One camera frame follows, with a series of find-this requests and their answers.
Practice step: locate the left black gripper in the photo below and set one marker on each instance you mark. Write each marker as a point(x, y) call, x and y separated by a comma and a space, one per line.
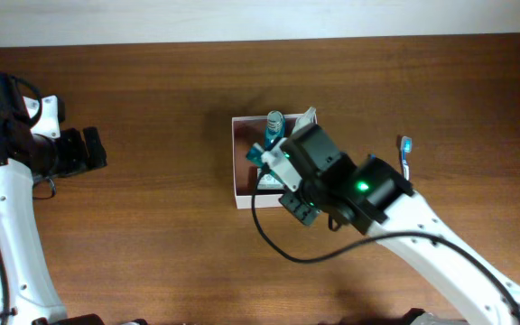
point(74, 150)

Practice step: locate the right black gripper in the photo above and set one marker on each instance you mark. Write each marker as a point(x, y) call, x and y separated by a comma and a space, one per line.
point(299, 207)

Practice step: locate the clear spray bottle purple liquid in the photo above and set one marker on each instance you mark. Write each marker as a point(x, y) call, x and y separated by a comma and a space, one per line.
point(308, 117)

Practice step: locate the green white small box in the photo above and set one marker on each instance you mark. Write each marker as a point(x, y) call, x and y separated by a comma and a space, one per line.
point(269, 182)

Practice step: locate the teal mouthwash bottle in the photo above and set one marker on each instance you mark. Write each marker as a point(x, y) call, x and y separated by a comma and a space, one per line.
point(275, 127)

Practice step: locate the teal white toothpaste tube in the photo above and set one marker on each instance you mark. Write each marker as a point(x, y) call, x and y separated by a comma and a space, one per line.
point(254, 155)

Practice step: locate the blue white toothbrush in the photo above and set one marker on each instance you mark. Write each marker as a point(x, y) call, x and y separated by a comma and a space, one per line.
point(406, 146)

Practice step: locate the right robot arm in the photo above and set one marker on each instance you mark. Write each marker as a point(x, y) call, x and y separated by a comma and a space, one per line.
point(379, 202)

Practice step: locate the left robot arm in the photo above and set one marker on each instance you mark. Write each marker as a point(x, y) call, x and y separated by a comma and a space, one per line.
point(33, 149)

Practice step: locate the white open cardboard box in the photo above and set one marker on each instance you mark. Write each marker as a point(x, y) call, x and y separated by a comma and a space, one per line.
point(246, 131)

